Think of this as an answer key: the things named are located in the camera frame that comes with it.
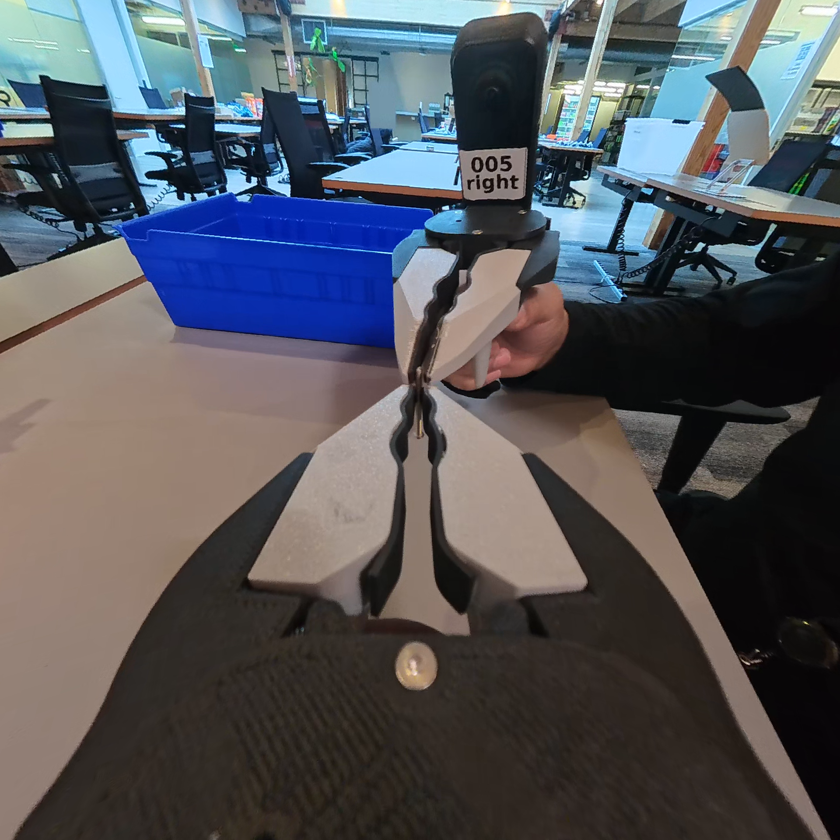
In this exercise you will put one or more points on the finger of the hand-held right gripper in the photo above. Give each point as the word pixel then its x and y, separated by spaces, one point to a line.
pixel 410 302
pixel 489 295

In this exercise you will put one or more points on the green hanging plant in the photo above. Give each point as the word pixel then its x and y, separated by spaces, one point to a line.
pixel 321 49

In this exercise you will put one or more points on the black monitor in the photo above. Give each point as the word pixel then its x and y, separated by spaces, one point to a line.
pixel 784 167

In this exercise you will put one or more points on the person's right forearm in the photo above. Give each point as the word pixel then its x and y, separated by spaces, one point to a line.
pixel 689 341

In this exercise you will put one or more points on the wooden pillar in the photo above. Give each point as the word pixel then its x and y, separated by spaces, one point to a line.
pixel 597 59
pixel 197 46
pixel 735 39

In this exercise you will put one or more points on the white stick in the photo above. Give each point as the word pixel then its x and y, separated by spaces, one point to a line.
pixel 607 279

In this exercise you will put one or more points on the white sign board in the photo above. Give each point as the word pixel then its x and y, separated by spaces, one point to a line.
pixel 659 148

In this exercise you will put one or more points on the person's right hand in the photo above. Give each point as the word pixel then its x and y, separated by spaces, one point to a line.
pixel 538 334

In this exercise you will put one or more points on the clear acrylic sign holder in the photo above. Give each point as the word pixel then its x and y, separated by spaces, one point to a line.
pixel 728 177

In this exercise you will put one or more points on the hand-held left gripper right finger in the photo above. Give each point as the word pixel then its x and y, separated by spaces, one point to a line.
pixel 505 525

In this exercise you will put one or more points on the black badge reel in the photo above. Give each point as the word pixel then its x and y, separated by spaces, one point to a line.
pixel 797 640

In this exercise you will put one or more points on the wood-edged grey table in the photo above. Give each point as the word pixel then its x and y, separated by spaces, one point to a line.
pixel 400 174
pixel 754 203

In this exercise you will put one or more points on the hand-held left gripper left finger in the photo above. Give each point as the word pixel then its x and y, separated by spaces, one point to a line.
pixel 334 518

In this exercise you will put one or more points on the blue plastic bin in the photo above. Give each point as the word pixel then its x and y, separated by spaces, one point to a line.
pixel 262 289

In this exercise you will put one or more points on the person's black-clothed torso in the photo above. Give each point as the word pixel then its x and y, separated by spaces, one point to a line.
pixel 774 525

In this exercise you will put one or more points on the curved black white stand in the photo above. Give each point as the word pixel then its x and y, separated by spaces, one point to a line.
pixel 745 111

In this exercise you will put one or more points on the small metal clip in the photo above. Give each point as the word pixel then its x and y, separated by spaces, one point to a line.
pixel 418 420

